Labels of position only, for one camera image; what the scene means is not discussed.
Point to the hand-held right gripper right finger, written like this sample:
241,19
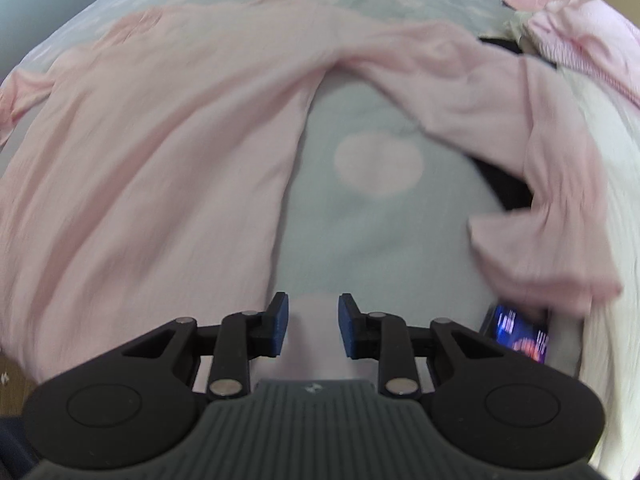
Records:
346,327

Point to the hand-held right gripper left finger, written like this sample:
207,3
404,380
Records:
281,325

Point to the plain pink shirt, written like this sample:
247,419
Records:
150,160

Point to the pink embroidered lace garment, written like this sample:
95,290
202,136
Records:
585,35

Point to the polka dot bed blanket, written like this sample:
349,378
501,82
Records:
380,220

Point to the smartphone with lit screen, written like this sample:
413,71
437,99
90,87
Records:
520,335

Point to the black garment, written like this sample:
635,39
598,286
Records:
510,185

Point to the white textured cloth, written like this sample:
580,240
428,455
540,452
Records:
615,170

